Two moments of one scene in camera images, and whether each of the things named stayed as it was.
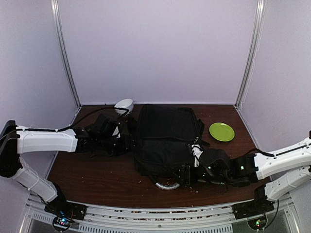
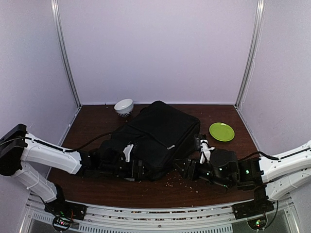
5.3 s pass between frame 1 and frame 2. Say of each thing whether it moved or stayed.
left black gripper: moved
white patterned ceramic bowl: stayed
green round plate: stayed
